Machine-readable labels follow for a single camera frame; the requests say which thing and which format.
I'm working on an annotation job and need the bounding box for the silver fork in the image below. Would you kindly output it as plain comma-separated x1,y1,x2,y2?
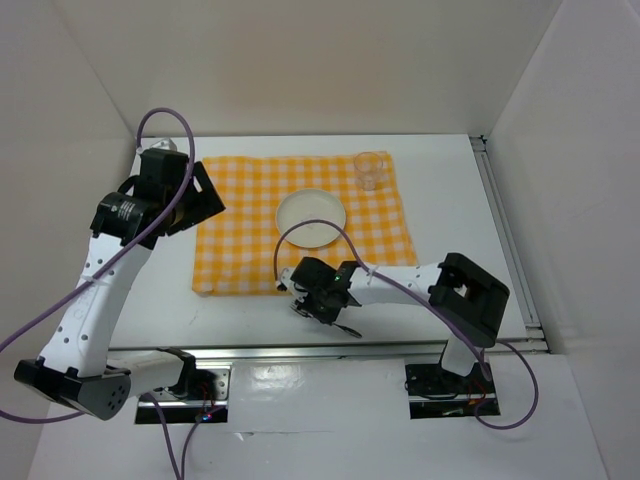
290,300,363,339

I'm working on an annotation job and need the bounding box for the yellow white checkered cloth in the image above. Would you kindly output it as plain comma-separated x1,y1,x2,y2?
192,151,418,296

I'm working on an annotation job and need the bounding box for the cream round plate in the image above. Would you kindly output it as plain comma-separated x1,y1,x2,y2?
275,188,347,249

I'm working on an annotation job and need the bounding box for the clear plastic cup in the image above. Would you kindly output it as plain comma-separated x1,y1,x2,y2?
353,152,384,191

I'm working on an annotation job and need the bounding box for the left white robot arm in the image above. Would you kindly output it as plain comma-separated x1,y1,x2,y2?
14,148,225,420

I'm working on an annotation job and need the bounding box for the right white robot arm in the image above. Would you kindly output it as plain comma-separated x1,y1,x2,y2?
277,253,510,392

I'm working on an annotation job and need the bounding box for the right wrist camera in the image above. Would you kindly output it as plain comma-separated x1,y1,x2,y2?
276,267,295,292

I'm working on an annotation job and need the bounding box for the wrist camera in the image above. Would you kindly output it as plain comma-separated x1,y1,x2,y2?
276,267,295,292
148,138,178,152

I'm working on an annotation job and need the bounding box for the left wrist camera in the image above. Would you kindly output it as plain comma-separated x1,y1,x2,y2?
148,138,178,152

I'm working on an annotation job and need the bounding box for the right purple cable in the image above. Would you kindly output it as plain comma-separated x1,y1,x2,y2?
272,218,540,430

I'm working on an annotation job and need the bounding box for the front aluminium rail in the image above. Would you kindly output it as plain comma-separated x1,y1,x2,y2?
107,340,549,366

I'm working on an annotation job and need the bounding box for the aluminium rail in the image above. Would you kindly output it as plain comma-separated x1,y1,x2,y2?
107,340,549,366
469,136,550,354

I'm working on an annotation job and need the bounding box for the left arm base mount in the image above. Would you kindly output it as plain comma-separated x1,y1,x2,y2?
150,348,231,424

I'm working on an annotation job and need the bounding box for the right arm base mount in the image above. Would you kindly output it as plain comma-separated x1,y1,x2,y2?
404,363,500,420

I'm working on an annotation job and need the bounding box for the right side aluminium rail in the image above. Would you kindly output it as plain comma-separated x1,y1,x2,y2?
469,136,550,354

